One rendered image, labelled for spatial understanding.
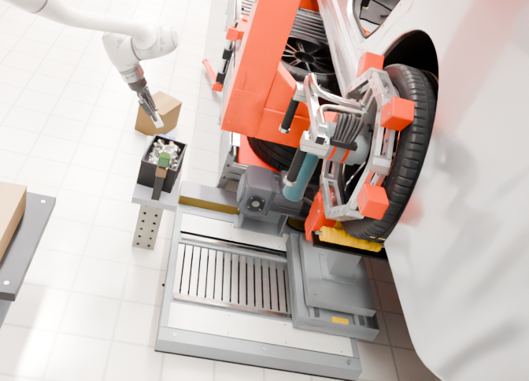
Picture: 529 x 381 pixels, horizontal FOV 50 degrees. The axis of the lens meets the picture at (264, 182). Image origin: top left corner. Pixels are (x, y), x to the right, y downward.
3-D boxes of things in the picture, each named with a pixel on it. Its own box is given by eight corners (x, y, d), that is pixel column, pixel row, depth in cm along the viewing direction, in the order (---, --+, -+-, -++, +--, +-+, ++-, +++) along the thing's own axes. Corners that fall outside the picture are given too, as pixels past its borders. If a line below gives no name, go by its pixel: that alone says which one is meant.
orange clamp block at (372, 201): (375, 202, 190) (381, 220, 183) (354, 197, 189) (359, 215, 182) (384, 186, 186) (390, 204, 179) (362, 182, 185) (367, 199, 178)
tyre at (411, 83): (465, 41, 204) (382, 141, 259) (406, 24, 200) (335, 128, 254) (489, 198, 170) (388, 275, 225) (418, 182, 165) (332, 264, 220)
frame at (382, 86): (346, 251, 204) (412, 127, 172) (329, 247, 202) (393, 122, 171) (328, 164, 247) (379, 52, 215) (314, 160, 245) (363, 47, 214)
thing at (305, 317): (371, 342, 240) (381, 328, 234) (291, 329, 233) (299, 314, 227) (353, 258, 280) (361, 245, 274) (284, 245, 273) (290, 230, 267)
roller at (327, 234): (383, 256, 223) (390, 245, 220) (313, 242, 217) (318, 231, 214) (380, 245, 228) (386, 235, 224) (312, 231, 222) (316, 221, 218)
